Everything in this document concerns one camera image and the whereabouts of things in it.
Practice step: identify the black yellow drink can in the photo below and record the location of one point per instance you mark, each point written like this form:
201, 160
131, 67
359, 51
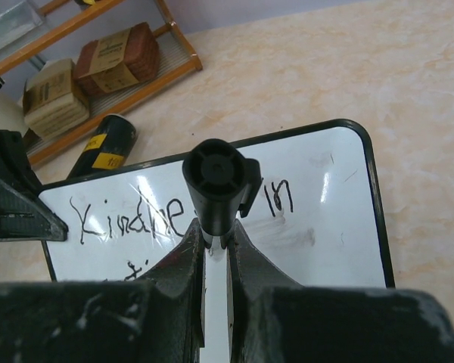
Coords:
108, 148

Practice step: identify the black capped marker pen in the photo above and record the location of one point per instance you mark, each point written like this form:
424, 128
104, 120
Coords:
222, 183

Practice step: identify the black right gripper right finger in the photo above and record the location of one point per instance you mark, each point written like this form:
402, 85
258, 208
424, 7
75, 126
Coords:
272, 318

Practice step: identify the orange wooden shelf rack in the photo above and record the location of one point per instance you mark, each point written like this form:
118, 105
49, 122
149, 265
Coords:
177, 58

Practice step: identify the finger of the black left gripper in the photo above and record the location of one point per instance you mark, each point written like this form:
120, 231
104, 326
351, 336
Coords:
23, 216

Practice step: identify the black framed whiteboard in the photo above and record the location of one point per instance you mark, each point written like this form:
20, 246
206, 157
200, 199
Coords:
318, 214

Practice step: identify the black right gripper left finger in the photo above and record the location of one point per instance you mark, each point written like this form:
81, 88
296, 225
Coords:
158, 317

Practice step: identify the clear plastic box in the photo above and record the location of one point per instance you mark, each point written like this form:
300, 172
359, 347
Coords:
18, 21

